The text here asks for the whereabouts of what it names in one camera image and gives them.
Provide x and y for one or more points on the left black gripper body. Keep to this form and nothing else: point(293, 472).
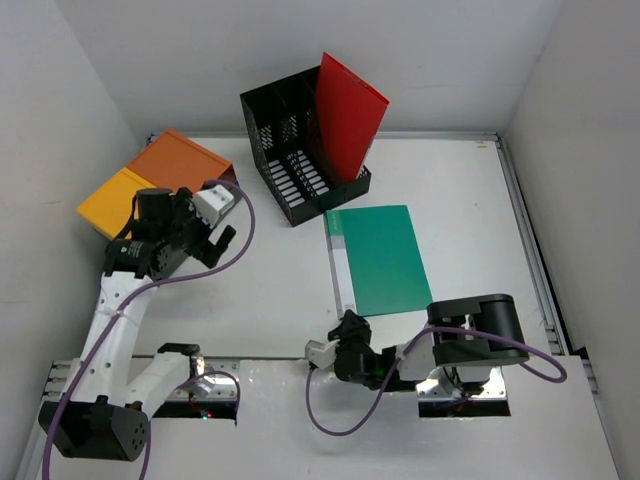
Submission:
point(186, 232)

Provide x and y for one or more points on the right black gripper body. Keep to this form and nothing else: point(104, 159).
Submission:
point(355, 339)

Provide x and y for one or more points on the orange drawer cabinet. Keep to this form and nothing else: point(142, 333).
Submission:
point(173, 161)

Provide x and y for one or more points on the green clip folder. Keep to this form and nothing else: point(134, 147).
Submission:
point(378, 268)

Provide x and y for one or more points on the black file organizer rack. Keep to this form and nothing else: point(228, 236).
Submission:
point(288, 151)

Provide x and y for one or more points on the red folder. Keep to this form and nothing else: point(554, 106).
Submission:
point(349, 112)

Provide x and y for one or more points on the yellow drawer cabinet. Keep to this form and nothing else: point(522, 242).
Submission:
point(108, 209)

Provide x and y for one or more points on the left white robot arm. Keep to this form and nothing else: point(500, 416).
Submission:
point(103, 413)

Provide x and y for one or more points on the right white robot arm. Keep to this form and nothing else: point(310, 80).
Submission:
point(467, 359)

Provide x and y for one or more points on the white foreground board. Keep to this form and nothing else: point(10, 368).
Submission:
point(298, 424)

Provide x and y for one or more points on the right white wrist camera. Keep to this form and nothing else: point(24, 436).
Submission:
point(321, 355)

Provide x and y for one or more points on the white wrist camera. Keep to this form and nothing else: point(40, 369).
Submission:
point(213, 204)
point(321, 355)

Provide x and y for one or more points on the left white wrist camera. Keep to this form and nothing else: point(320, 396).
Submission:
point(213, 204)

